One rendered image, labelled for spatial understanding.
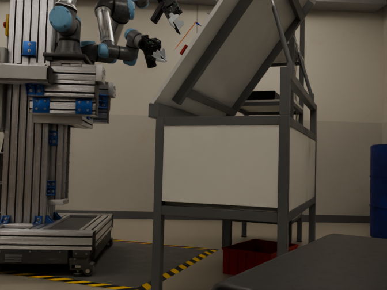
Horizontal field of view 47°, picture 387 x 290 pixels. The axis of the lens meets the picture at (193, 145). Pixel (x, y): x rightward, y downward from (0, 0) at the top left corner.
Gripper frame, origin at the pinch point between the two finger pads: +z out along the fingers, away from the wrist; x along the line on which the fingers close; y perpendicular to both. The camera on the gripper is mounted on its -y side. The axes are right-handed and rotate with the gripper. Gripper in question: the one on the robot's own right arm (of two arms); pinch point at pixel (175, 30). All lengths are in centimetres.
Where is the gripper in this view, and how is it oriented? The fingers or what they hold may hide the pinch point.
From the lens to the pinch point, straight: 234.7
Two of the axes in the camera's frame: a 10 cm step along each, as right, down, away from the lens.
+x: 2.9, 1.4, 9.5
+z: 4.2, 8.7, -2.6
